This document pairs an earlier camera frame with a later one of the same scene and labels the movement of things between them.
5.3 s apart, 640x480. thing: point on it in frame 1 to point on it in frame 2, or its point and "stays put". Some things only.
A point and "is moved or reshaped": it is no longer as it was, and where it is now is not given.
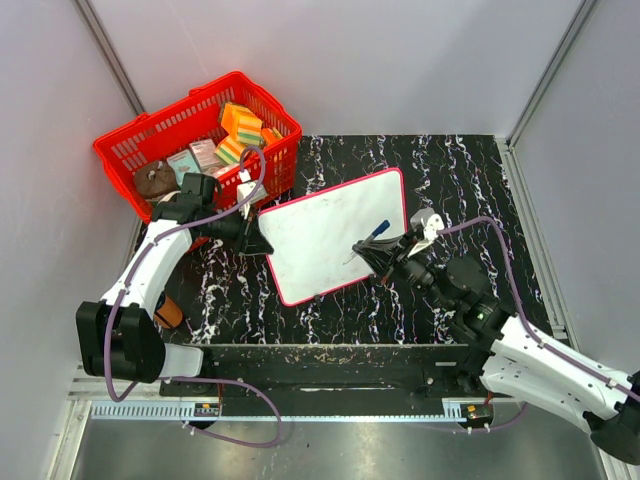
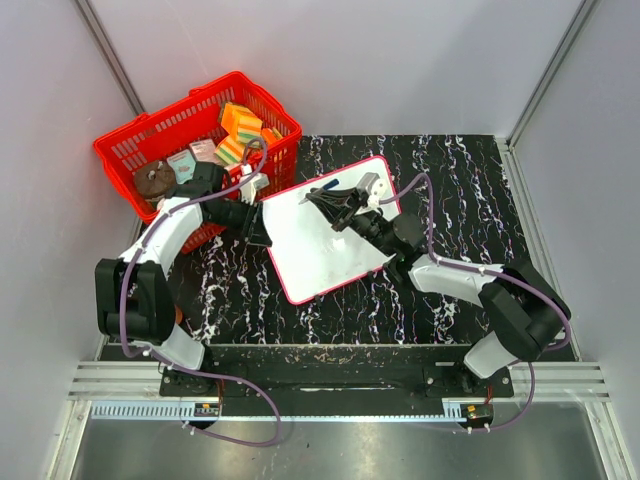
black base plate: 252,373 stays put
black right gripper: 378,254 to 329,203
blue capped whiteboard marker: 386,224 is moved or reshaped
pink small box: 205,153 stays put
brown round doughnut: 154,179 stays put
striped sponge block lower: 230,149 stays put
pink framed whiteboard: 313,235 is moved or reshaped
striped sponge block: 249,130 stays put
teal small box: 182,163 stays put
